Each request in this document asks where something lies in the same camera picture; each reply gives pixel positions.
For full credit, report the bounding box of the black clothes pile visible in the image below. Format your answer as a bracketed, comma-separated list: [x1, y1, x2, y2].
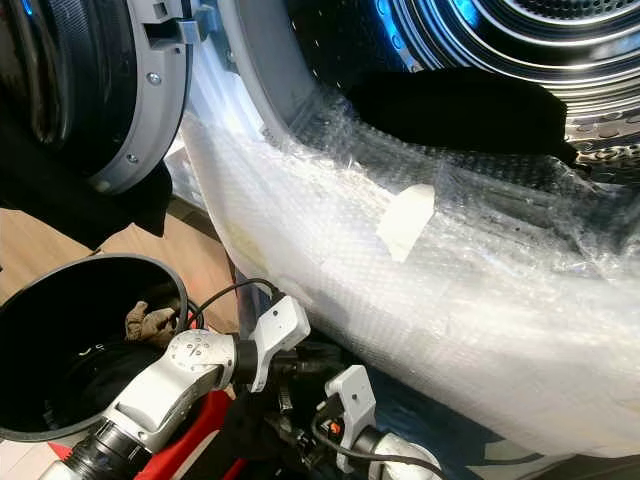
[58, 340, 161, 427]

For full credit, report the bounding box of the white washing machine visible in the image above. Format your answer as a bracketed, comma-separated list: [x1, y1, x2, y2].
[165, 0, 640, 461]

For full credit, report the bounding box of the red cloth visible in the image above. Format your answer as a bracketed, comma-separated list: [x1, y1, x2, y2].
[128, 390, 233, 480]

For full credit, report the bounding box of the clear bubble wrap sheet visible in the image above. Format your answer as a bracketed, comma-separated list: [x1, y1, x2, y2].
[168, 60, 640, 461]

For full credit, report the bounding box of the white tape piece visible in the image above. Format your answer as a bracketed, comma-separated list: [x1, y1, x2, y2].
[376, 184, 437, 265]

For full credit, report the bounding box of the brown crumpled cloth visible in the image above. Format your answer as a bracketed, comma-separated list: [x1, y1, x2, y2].
[125, 302, 177, 350]

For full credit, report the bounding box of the black round laundry bucket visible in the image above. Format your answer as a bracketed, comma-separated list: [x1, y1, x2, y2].
[0, 256, 190, 445]

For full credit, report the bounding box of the black garment in drum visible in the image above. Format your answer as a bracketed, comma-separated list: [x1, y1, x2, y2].
[345, 67, 580, 167]

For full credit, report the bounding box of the grey round washer door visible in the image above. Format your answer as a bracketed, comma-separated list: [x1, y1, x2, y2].
[50, 0, 213, 196]

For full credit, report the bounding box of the steel washer drum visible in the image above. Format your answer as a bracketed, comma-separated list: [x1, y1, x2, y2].
[285, 0, 640, 171]

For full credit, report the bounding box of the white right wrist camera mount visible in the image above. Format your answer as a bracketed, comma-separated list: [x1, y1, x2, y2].
[322, 365, 378, 447]

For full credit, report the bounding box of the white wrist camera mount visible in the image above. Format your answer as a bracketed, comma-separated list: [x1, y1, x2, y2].
[322, 365, 378, 447]
[240, 295, 312, 394]

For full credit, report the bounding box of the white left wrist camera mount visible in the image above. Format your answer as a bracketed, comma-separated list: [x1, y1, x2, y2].
[240, 295, 312, 394]

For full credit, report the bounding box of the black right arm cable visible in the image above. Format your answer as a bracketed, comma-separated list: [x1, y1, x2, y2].
[310, 418, 443, 471]

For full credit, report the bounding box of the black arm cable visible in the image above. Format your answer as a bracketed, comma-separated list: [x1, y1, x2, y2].
[187, 277, 282, 329]
[310, 418, 443, 471]

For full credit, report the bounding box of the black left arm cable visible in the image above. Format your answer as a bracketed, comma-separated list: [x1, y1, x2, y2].
[187, 277, 282, 329]

